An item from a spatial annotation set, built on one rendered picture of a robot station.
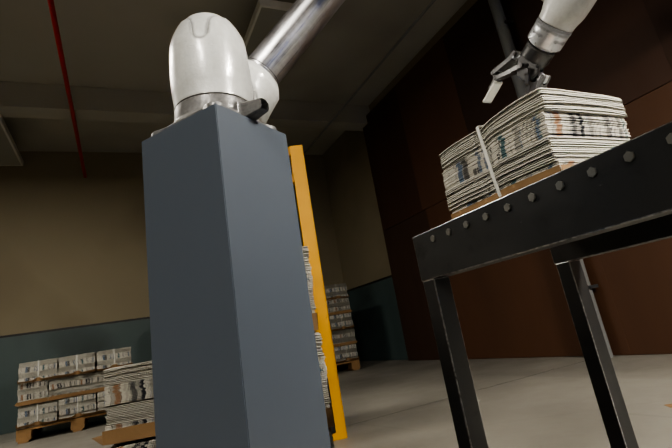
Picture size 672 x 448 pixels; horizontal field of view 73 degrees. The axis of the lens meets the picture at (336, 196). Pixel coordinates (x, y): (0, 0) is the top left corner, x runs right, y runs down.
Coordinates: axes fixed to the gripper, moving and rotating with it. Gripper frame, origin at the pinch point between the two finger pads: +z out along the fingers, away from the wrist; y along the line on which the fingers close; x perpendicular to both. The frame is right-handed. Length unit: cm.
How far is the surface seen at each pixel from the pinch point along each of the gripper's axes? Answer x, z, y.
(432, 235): -27.0, 21.5, 24.7
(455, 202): -14.3, 20.2, 14.8
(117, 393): -100, 103, 12
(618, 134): 10.0, -12.0, 25.5
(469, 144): -13.5, 5.4, 7.9
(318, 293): 13, 177, -61
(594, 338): 24, 40, 52
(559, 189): -27, -12, 44
